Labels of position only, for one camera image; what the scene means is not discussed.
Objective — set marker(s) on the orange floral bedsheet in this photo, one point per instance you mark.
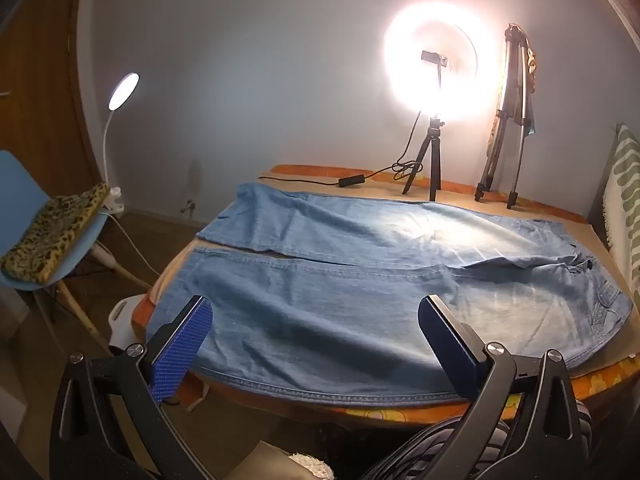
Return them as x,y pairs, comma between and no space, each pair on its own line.
400,415

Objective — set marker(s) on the tall grey tripod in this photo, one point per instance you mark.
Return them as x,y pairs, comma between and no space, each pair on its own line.
515,40

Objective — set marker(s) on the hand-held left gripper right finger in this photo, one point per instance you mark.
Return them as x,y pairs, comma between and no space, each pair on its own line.
450,345

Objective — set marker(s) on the brown fluffy-lined slipper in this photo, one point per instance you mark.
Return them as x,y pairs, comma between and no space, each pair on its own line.
270,460

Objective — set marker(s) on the white clip desk lamp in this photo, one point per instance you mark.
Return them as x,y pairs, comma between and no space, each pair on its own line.
124,91

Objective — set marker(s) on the wooden door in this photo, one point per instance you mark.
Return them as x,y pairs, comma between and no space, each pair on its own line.
45,85

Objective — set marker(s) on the person's striped clothing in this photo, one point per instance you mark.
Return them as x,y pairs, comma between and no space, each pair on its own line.
425,445

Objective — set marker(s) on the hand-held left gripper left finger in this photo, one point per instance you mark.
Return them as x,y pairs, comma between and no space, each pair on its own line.
182,350

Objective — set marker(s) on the metal door stop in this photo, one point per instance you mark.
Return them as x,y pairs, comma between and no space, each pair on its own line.
187,206

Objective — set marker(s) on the blue denim pants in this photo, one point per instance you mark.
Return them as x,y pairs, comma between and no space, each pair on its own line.
325,300

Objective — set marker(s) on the green striped white pillow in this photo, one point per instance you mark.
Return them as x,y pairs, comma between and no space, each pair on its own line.
625,185

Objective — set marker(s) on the small black tripod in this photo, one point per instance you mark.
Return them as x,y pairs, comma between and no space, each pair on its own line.
434,160

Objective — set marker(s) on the black gooseneck phone holder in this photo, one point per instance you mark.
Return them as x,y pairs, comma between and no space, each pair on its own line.
432,57

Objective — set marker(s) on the leopard print cushion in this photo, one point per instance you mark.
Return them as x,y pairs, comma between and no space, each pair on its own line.
55,230

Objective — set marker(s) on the blue chair with wooden legs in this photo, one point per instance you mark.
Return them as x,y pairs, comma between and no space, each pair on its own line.
20,180

